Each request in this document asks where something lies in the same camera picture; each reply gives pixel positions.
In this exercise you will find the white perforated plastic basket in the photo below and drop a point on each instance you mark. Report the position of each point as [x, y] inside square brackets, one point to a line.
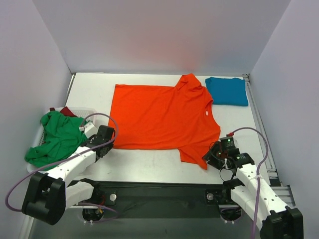
[85, 113]

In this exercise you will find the orange t-shirt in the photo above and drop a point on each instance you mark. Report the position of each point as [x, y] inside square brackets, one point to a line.
[165, 117]

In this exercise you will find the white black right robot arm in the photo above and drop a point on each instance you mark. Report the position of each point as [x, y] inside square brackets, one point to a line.
[272, 217]

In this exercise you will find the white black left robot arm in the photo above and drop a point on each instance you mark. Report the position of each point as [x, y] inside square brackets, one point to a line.
[49, 194]

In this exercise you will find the dark red t-shirt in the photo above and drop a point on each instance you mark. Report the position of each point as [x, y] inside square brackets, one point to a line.
[64, 111]

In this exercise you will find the folded blue t-shirt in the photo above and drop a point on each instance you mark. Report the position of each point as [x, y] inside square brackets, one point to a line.
[226, 91]

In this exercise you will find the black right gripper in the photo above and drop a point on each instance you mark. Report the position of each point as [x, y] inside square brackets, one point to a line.
[212, 157]

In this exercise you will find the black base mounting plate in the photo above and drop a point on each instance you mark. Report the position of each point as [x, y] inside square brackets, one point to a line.
[134, 200]

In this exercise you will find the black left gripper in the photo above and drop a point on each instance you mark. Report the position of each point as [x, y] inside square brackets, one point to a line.
[105, 133]

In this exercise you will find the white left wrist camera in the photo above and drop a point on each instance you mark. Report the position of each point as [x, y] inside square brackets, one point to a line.
[89, 129]

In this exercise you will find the green t-shirt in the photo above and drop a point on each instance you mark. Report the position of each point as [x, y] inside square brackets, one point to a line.
[62, 137]

